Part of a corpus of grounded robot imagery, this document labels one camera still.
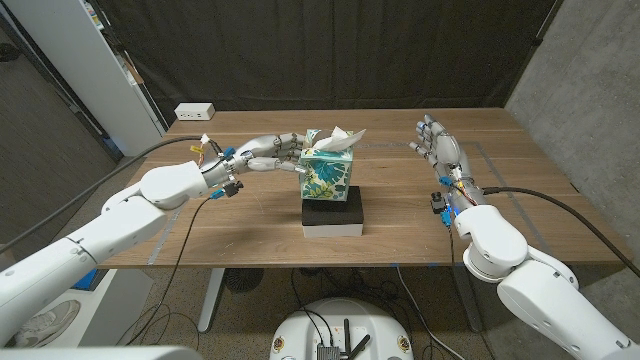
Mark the white cabinet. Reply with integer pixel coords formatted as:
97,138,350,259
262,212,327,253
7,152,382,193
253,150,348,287
3,0,166,158

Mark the black and blue foot pedal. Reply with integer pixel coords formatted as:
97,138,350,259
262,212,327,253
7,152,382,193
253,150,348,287
72,268,100,291

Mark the right wrist tagged wire bundle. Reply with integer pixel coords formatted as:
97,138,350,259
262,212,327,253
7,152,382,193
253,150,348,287
447,172,479,206

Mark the black foam block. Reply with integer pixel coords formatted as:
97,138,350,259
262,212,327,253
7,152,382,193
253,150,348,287
301,185,365,227

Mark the black antenna module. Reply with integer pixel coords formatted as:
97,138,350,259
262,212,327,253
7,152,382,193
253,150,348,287
315,318,372,360

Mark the black round floor fan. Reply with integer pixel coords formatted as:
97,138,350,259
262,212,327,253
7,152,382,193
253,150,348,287
223,268,265,294

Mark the thin black left wrist cable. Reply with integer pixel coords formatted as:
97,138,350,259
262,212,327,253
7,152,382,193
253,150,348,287
124,195,216,347

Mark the white floor cable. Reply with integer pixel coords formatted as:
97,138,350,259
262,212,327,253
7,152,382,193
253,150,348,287
396,264,464,360

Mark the teal floral tissue box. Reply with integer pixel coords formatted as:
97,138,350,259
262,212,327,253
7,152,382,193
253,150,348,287
298,128,355,202

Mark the white floor platform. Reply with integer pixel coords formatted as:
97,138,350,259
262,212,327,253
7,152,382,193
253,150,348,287
9,268,155,350

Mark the white base block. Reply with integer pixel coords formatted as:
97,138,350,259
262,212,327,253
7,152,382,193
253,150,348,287
302,223,365,239

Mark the white tissue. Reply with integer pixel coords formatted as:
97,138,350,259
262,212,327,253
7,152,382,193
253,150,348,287
312,125,367,153

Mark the wrist tagged wire bundle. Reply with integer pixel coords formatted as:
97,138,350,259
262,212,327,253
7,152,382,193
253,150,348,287
447,172,479,206
188,133,224,168

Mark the white table leg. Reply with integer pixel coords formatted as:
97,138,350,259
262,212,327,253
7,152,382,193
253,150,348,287
197,267,226,334

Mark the black backdrop stand pole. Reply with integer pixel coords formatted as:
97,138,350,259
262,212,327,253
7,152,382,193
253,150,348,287
530,0,567,49

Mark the white power outlet box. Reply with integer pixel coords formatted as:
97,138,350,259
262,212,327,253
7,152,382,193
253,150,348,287
173,102,217,122

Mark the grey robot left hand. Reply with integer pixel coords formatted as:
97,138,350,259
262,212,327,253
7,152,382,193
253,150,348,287
199,132,311,189

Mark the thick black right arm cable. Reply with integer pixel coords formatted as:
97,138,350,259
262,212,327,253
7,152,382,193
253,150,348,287
482,185,640,279

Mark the grey sneaker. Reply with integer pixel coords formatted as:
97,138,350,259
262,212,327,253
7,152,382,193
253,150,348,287
4,299,81,349

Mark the black backdrop curtain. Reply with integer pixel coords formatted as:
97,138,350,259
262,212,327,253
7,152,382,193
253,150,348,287
94,0,559,126

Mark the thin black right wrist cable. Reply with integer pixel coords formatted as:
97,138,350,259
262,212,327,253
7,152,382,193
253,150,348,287
447,224,496,360

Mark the black floor cable tangle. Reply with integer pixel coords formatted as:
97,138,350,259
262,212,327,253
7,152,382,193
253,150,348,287
289,267,401,326

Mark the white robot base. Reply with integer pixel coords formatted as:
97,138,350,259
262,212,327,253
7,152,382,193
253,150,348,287
269,298,415,360

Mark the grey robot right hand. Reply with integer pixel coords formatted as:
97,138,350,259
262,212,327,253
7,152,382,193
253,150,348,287
408,113,486,206

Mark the left wrist tagged wire bundle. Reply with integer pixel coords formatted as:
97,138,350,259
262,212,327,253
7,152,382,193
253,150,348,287
188,133,224,168

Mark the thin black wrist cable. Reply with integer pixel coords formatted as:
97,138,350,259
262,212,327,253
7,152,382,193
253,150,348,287
447,224,496,360
124,195,216,347

